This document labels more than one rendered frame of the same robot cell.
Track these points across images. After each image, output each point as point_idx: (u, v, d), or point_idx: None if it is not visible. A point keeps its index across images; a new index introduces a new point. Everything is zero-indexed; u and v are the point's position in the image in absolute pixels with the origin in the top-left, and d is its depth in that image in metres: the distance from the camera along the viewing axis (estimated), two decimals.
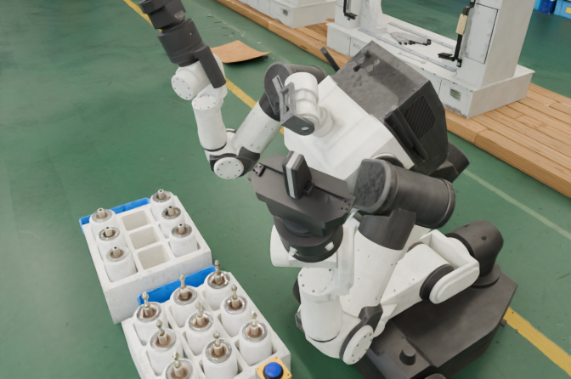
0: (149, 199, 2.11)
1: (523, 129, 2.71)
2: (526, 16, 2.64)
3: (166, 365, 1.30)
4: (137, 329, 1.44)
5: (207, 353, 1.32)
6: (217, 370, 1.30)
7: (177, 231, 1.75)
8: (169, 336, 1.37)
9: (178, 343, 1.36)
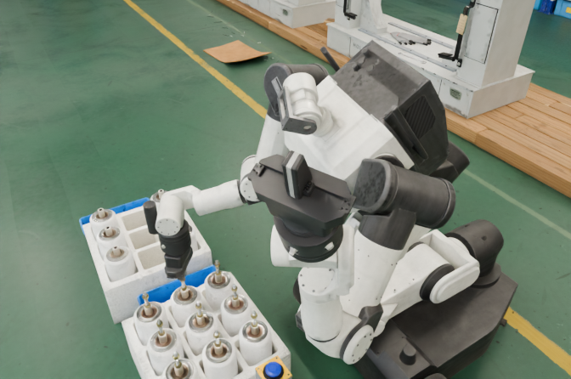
0: (149, 199, 2.11)
1: (523, 129, 2.71)
2: (526, 16, 2.64)
3: (166, 365, 1.30)
4: (137, 329, 1.44)
5: (207, 353, 1.32)
6: (217, 370, 1.30)
7: None
8: (169, 336, 1.37)
9: (178, 343, 1.36)
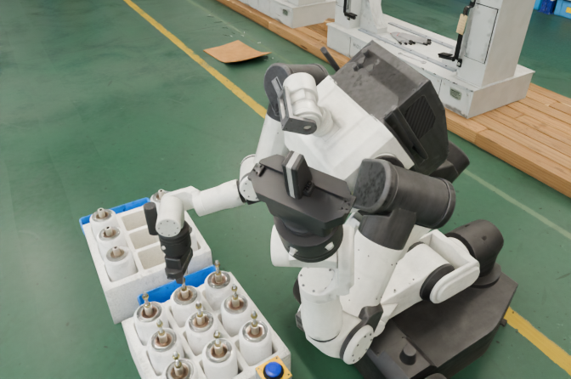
0: (149, 199, 2.11)
1: (523, 129, 2.71)
2: (526, 16, 2.64)
3: (166, 365, 1.30)
4: (137, 329, 1.44)
5: (207, 353, 1.32)
6: (217, 370, 1.30)
7: None
8: (169, 336, 1.37)
9: (178, 343, 1.36)
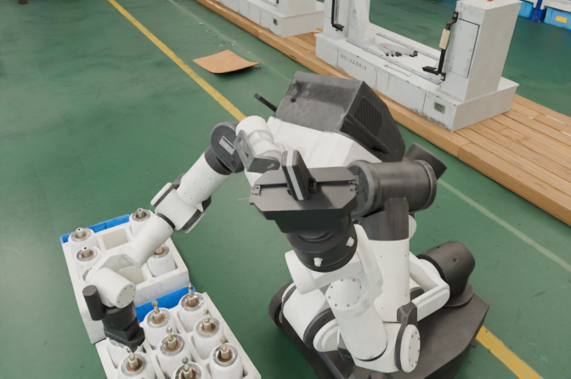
0: (130, 216, 2.13)
1: (506, 143, 2.73)
2: (508, 31, 2.66)
3: None
4: (110, 352, 1.46)
5: (177, 377, 1.34)
6: None
7: (154, 251, 1.76)
8: (140, 360, 1.39)
9: (149, 368, 1.38)
